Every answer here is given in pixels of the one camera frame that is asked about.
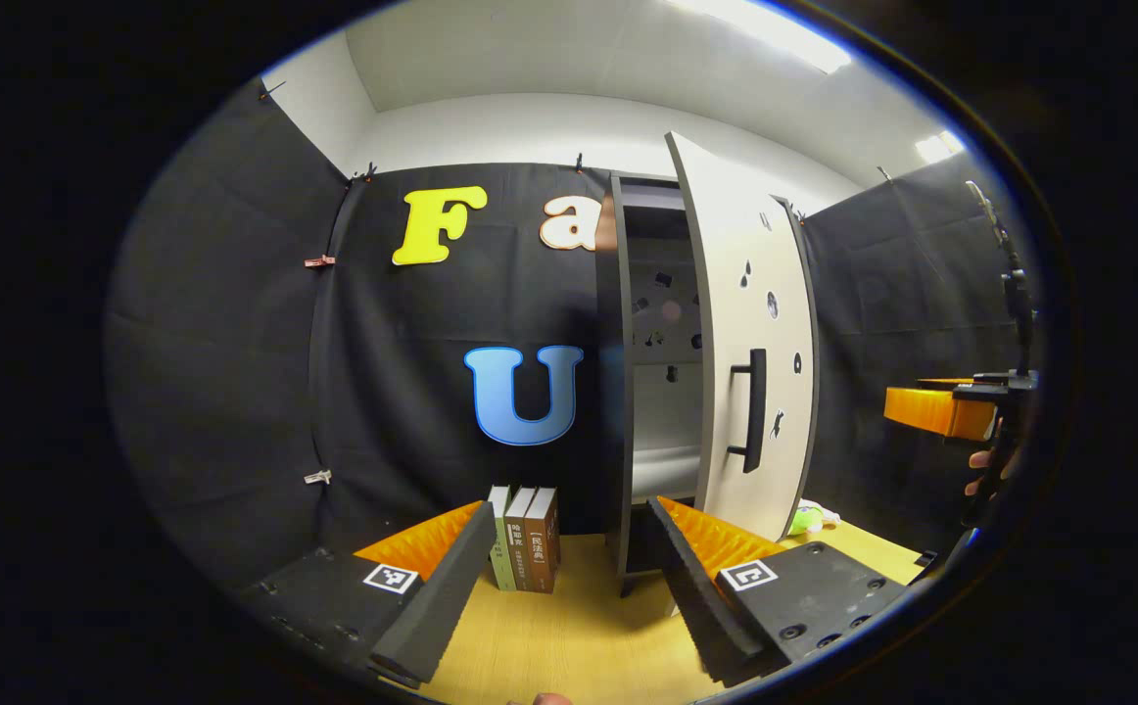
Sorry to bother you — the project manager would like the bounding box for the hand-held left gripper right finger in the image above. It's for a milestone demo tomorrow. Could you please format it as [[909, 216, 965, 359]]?
[[647, 494, 908, 688]]

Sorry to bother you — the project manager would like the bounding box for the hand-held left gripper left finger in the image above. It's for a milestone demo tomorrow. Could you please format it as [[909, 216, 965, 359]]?
[[236, 501, 498, 686]]

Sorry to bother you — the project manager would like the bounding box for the black door handle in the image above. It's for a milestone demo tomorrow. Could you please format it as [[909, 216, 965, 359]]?
[[727, 348, 769, 475]]

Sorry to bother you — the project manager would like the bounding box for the dark grey cabinet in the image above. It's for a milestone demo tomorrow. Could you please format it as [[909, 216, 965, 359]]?
[[596, 171, 820, 600]]

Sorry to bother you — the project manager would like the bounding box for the beige cabinet door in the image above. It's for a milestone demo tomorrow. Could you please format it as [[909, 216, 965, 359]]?
[[665, 130, 821, 542]]

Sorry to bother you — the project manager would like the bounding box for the green book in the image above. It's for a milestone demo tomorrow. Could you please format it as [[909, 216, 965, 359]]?
[[486, 485, 517, 591]]

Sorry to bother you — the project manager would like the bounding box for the grey-brown book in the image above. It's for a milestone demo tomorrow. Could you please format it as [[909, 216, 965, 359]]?
[[505, 487, 539, 592]]

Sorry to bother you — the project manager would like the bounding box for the brown book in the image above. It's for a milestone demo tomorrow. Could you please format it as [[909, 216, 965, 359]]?
[[525, 487, 561, 594]]

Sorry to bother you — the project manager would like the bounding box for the green and pink plush toy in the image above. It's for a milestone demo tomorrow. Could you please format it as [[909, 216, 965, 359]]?
[[786, 499, 840, 538]]

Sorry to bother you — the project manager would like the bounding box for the small ceiling light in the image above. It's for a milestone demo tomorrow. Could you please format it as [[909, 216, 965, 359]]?
[[915, 130, 967, 165]]

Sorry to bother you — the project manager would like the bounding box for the black backdrop cloth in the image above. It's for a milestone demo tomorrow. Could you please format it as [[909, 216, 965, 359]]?
[[104, 78, 1030, 588]]

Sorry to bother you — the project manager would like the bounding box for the long ceiling light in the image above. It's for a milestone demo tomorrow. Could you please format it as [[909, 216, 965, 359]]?
[[667, 0, 854, 74]]

